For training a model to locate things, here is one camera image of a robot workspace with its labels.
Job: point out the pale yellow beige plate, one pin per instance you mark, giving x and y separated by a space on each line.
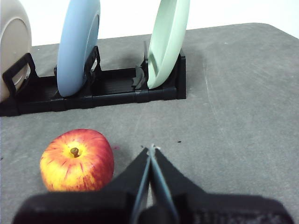
14 46

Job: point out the red yellow apple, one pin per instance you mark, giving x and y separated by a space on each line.
77 163

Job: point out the blue plate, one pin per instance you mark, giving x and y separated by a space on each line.
74 46

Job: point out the black plate rack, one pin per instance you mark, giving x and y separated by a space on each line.
112 93

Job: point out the pale green plate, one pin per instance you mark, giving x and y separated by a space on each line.
168 46

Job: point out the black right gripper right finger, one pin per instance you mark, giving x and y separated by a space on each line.
210 210

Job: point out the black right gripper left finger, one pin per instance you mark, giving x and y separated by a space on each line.
93 205

